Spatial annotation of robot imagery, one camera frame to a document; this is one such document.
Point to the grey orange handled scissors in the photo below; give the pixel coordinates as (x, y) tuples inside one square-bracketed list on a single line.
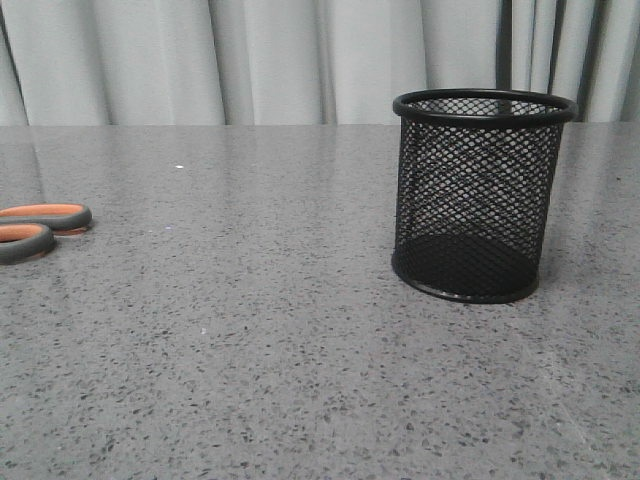
[(30, 230)]

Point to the black mesh pen bucket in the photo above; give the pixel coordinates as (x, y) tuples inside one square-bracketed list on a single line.
[(475, 174)]

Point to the grey pleated curtain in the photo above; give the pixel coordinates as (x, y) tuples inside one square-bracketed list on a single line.
[(304, 62)]

